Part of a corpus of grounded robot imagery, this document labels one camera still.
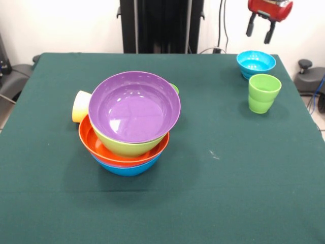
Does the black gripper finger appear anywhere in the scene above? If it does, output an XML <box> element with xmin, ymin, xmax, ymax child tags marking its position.
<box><xmin>245</xmin><ymin>13</ymin><xmax>256</xmax><ymax>38</ymax></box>
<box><xmin>263</xmin><ymin>20</ymin><xmax>276</xmax><ymax>45</ymax></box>

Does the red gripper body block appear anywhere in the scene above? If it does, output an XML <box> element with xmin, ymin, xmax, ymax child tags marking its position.
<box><xmin>247</xmin><ymin>0</ymin><xmax>294</xmax><ymax>23</ymax></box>

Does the light blue small bowl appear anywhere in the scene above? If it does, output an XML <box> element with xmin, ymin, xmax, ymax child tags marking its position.
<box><xmin>236</xmin><ymin>50</ymin><xmax>277</xmax><ymax>80</ymax></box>

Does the purple bowl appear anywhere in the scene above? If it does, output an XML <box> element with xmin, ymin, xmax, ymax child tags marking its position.
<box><xmin>88</xmin><ymin>71</ymin><xmax>181</xmax><ymax>144</ymax></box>

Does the large green bowl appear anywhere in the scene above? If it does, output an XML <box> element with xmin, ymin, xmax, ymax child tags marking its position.
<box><xmin>91</xmin><ymin>124</ymin><xmax>170</xmax><ymax>158</ymax></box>

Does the ribbed yellow cup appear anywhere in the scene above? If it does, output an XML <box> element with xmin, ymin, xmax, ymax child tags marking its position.
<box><xmin>72</xmin><ymin>90</ymin><xmax>92</xmax><ymax>124</ymax></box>

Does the large blue bowl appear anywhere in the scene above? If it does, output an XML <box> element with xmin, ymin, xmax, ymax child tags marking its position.
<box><xmin>90</xmin><ymin>152</ymin><xmax>163</xmax><ymax>177</ymax></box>

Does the wide orange bowl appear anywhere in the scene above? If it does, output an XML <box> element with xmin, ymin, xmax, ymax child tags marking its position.
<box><xmin>78</xmin><ymin>114</ymin><xmax>170</xmax><ymax>167</ymax></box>

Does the ribbed green cup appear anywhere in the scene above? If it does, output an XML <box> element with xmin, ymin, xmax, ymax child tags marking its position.
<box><xmin>248</xmin><ymin>74</ymin><xmax>282</xmax><ymax>114</ymax></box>

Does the dark green table cloth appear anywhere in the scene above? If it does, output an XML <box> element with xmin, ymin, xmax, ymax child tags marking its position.
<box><xmin>0</xmin><ymin>52</ymin><xmax>325</xmax><ymax>244</ymax></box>

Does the grey chair base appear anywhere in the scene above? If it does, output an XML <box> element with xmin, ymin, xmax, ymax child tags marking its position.
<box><xmin>0</xmin><ymin>63</ymin><xmax>35</xmax><ymax>97</ymax></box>

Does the black hanging cable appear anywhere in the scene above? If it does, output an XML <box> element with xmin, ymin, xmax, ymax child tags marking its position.
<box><xmin>222</xmin><ymin>2</ymin><xmax>230</xmax><ymax>49</ymax></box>
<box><xmin>217</xmin><ymin>2</ymin><xmax>223</xmax><ymax>49</ymax></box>

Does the blue cable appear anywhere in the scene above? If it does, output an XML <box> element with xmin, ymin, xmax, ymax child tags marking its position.
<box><xmin>307</xmin><ymin>76</ymin><xmax>325</xmax><ymax>114</ymax></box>

